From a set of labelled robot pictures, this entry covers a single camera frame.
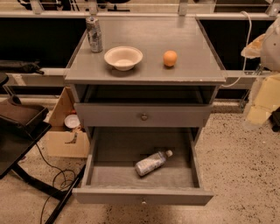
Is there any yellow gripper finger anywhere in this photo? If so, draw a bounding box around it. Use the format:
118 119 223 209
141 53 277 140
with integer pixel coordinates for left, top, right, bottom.
246 73 280 125
241 34 265 59

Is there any blue plastic bottle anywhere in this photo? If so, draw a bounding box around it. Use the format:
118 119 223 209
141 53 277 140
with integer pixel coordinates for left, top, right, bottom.
135 150 172 177

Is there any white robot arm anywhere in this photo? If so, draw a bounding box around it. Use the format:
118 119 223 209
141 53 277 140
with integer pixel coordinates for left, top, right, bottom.
241 17 280 125

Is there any grey wooden drawer cabinet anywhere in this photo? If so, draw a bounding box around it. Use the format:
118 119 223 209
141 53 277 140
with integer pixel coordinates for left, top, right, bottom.
66 17 226 206

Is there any closed grey upper drawer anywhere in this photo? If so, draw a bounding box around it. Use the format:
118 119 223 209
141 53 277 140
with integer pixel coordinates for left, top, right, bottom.
74 103 212 128

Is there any open grey lower drawer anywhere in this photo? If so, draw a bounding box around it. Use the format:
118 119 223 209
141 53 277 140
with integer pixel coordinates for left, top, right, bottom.
73 128 214 206

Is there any orange fruit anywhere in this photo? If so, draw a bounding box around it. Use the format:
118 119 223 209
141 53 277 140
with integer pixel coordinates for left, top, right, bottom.
163 51 178 67

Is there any white paper bowl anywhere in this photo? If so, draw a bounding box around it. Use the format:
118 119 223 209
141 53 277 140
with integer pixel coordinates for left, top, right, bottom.
104 46 143 71

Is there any silver drink can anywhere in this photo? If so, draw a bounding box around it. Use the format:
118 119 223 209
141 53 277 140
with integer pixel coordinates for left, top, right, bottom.
86 17 103 53

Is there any white plate in box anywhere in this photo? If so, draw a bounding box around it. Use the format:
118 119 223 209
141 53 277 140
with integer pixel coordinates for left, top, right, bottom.
64 115 81 129

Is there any cardboard box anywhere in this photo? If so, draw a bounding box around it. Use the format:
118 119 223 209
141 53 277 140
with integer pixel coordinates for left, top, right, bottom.
45 87 89 158

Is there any black chair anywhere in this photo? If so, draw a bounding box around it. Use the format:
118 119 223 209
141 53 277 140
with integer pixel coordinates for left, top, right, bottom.
0 73 85 224

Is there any white hanging cable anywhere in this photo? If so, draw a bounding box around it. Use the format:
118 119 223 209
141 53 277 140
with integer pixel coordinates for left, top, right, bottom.
220 10 253 88

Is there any black cloth on rail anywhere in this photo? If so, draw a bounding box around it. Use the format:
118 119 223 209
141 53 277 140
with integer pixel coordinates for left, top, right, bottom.
0 60 45 74

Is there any black floor cable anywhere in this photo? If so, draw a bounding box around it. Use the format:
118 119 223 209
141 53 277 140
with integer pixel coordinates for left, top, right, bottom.
35 143 77 224

